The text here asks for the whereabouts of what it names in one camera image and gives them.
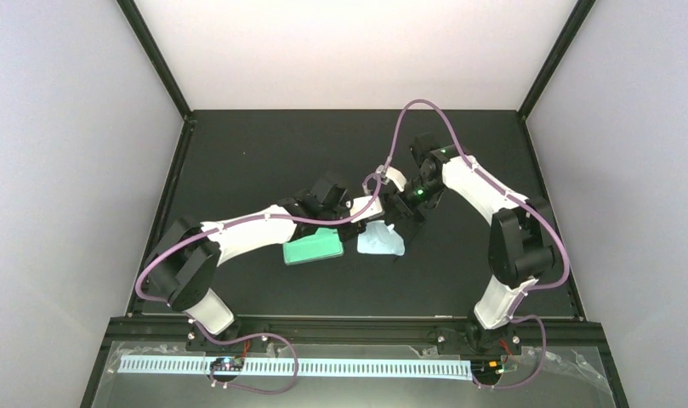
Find blue-grey glasses case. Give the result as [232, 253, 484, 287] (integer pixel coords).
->
[282, 228, 344, 266]

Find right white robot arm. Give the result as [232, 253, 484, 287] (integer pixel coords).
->
[378, 135, 561, 356]

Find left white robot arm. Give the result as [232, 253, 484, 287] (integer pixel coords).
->
[135, 179, 384, 335]

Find black sunglasses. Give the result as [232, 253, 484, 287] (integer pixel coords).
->
[395, 219, 426, 252]

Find right small circuit board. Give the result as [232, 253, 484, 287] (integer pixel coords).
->
[473, 360, 506, 375]

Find small circuit board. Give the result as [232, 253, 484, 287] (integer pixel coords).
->
[473, 360, 506, 375]
[209, 357, 246, 373]

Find left small circuit board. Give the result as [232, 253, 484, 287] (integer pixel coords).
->
[209, 357, 246, 373]

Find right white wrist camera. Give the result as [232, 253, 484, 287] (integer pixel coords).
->
[376, 165, 407, 192]

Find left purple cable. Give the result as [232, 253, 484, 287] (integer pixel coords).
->
[135, 172, 385, 394]

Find purple cable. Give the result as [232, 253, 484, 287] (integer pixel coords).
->
[385, 99, 571, 391]
[135, 172, 385, 394]

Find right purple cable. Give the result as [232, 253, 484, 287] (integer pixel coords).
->
[385, 99, 571, 391]

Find white slotted cable duct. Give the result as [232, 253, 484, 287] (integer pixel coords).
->
[115, 355, 472, 381]

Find black front frame rail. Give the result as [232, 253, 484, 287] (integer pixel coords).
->
[81, 314, 628, 407]

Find right black frame post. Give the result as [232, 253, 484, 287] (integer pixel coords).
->
[517, 0, 596, 122]

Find black frame post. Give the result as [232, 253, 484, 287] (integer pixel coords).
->
[117, 0, 192, 122]
[517, 0, 596, 122]

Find left black frame post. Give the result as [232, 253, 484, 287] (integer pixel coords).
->
[117, 0, 192, 122]

